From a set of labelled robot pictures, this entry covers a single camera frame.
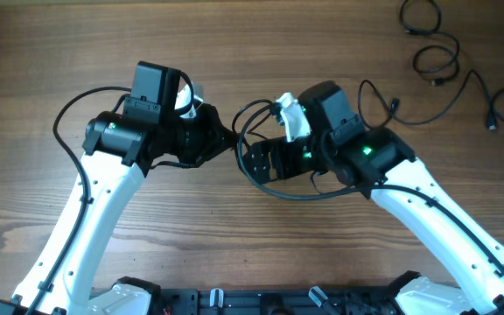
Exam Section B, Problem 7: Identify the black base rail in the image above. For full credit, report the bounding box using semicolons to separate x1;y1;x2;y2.
158;287;403;315

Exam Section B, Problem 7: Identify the black cable micro USB plug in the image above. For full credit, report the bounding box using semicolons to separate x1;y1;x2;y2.
231;98;275;152

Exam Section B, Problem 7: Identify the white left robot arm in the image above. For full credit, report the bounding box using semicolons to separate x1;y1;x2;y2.
0;61;238;314

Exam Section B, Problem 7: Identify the black cable gold plug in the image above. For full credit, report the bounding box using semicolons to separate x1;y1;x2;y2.
398;0;460;87

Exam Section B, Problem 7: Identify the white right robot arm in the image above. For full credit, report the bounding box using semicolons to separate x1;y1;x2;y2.
235;81;504;314

